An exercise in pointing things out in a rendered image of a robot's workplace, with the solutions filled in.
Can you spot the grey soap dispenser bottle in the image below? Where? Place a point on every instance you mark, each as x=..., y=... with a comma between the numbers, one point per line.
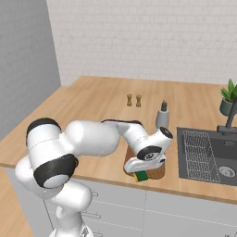
x=162, y=118

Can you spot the green and yellow sponge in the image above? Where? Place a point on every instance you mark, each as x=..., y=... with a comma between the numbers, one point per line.
x=142, y=176

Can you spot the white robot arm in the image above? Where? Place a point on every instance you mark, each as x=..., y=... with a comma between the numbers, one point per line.
x=86, y=142

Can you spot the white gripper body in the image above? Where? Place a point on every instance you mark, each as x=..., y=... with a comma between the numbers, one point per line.
x=142, y=164

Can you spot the white cupboard front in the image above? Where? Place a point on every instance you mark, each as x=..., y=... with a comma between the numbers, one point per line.
x=185, y=227

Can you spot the dark grey sink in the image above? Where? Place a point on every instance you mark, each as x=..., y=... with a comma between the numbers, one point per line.
x=227, y=154

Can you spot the brown wooden cutting board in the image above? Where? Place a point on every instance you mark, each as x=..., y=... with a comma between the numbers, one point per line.
x=157, y=171

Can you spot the dark grey tap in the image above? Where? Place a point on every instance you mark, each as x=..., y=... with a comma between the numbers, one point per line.
x=229, y=122

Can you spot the wide white drawer front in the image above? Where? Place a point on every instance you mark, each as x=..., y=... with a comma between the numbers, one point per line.
x=191, y=205

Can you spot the green plant in dark pot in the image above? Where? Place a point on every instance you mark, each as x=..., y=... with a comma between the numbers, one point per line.
x=227, y=103

